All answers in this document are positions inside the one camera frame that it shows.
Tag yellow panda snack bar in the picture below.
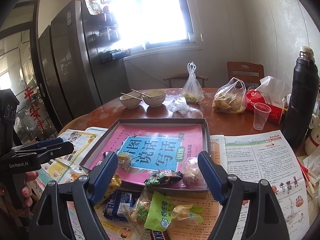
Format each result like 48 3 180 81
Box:
97 173 121 205

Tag blue cookie packet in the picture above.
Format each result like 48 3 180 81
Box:
103 190 140 222

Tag pink pastry clear bag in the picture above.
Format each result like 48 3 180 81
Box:
182 157 202 187

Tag small yellow cake packet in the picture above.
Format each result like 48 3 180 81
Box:
117 152 133 172

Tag green pastry clear wrapper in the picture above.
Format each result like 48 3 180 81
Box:
124 187 152 234

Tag dark green pea packet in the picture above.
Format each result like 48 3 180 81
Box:
144 170 184 186

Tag green yellow pastry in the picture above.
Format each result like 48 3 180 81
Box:
144 191 204 232

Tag snickers chocolate bar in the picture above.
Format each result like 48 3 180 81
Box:
150 230 171 240

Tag orange egg rolls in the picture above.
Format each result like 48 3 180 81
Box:
66 172 82 183

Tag plastic bag of fried snacks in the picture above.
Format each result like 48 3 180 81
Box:
212 77 247 114

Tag person's left hand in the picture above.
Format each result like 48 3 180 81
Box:
21 171 39 207

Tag colourful student newspaper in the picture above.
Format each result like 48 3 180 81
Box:
30 127 313 240

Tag dark cardboard box tray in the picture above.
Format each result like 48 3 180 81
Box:
79 117 211 198

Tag pink and blue book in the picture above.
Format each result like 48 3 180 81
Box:
88 123 205 189

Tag dark refrigerator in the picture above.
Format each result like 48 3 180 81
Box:
39 0 131 130

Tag clear plastic cup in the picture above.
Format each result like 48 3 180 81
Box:
253 102 271 131

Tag left white ceramic bowl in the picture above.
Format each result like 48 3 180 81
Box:
119 95 142 109

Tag white ceramic bowl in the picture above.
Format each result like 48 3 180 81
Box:
142 89 166 107
119 95 142 109

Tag wooden chopsticks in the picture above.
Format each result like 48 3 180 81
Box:
120 88 152 101

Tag red tissue pack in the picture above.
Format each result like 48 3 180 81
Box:
246 76 291 125

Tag crumpled clear plastic bag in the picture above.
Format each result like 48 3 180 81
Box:
167 97 203 118

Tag white cat figurine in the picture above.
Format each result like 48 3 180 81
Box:
305 114 320 155

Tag tied clear plastic bag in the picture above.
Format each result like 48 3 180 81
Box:
180 62 204 103

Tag right white ceramic bowl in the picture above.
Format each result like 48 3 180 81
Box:
142 89 166 107

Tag wooden chair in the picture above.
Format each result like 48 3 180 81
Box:
163 73 209 88
227 61 264 86

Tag black thermos bottle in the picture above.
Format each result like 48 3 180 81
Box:
281 46 319 148

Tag wooden chair back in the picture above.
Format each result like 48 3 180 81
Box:
227 61 264 86

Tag bright window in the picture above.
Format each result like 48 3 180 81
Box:
98 0 201 57

